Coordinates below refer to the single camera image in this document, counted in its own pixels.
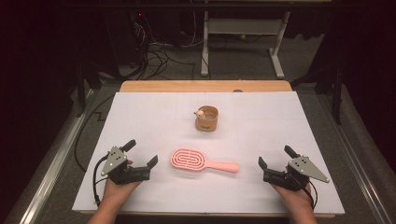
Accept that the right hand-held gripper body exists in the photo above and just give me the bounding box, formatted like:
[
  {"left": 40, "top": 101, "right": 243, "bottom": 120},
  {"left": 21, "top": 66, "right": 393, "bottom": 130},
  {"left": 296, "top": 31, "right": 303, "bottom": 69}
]
[{"left": 262, "top": 155, "right": 331, "bottom": 191}]

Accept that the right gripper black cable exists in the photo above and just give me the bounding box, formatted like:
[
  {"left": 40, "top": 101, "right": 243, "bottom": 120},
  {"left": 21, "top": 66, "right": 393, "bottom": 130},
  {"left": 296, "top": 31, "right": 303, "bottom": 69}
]
[{"left": 299, "top": 181, "right": 318, "bottom": 210}]

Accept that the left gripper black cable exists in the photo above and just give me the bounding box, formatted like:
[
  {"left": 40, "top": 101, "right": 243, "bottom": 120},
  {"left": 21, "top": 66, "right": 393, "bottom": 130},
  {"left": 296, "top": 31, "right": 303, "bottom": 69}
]
[{"left": 92, "top": 154, "right": 110, "bottom": 207}]

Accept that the black metal stand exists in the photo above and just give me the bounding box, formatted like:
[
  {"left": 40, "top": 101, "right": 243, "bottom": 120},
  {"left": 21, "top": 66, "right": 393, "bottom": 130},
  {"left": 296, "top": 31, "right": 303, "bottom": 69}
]
[
  {"left": 75, "top": 60, "right": 103, "bottom": 119},
  {"left": 291, "top": 60, "right": 345, "bottom": 126}
]

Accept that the person's left hand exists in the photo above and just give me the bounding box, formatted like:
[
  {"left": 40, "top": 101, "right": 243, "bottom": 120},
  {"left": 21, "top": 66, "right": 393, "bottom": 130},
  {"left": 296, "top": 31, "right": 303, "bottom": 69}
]
[{"left": 102, "top": 178, "right": 143, "bottom": 203}]

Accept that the pink hairbrush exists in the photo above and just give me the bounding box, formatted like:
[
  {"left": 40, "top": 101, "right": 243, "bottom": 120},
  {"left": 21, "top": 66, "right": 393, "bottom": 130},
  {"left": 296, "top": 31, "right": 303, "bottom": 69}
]
[{"left": 170, "top": 148, "right": 240, "bottom": 175}]

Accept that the tan wooden cup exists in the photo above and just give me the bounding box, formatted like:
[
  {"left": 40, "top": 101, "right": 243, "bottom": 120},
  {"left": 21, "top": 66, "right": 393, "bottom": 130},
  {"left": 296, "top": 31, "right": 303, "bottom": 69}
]
[{"left": 194, "top": 105, "right": 219, "bottom": 133}]

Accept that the white metal desk frame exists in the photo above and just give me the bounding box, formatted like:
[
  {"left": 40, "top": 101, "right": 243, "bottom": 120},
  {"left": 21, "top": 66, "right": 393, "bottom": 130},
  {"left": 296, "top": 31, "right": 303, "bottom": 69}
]
[{"left": 200, "top": 10, "right": 291, "bottom": 79}]

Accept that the tangle of floor cables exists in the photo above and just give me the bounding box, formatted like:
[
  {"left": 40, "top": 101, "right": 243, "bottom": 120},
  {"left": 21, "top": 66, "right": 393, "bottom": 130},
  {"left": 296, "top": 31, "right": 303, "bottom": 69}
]
[{"left": 132, "top": 12, "right": 204, "bottom": 81}]

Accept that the aluminium floor rail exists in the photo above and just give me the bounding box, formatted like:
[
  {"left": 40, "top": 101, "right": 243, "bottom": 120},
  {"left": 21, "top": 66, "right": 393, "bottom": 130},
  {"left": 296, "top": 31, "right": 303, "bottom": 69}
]
[
  {"left": 317, "top": 92, "right": 394, "bottom": 224},
  {"left": 18, "top": 88, "right": 95, "bottom": 224}
]

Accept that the dark computer tower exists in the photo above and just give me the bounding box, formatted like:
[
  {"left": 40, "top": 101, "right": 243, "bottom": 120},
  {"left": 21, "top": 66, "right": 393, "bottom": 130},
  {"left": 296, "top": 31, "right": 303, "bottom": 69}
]
[{"left": 104, "top": 8, "right": 149, "bottom": 71}]

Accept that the white paper sheet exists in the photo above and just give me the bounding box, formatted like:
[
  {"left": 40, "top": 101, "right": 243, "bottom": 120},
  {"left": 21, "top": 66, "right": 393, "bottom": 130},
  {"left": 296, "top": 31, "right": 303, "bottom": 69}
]
[{"left": 72, "top": 91, "right": 346, "bottom": 215}]

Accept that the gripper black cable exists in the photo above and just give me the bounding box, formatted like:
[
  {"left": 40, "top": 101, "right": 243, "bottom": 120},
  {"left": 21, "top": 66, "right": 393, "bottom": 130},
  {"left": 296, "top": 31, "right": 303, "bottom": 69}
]
[
  {"left": 299, "top": 181, "right": 318, "bottom": 210},
  {"left": 92, "top": 154, "right": 110, "bottom": 207}
]

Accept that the person's right hand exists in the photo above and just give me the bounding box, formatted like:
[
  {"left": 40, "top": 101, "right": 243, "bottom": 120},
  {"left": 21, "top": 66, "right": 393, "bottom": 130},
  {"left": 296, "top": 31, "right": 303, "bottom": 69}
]
[{"left": 270, "top": 184, "right": 312, "bottom": 206}]

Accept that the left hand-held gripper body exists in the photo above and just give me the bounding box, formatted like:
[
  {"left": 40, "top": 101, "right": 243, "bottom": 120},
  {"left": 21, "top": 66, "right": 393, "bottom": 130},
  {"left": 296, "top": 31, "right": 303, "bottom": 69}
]
[{"left": 101, "top": 146, "right": 151, "bottom": 185}]

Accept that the black floor cable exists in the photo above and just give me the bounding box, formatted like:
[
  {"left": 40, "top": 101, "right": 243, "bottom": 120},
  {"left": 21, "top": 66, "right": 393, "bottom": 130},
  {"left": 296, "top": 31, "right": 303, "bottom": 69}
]
[{"left": 73, "top": 93, "right": 117, "bottom": 174}]

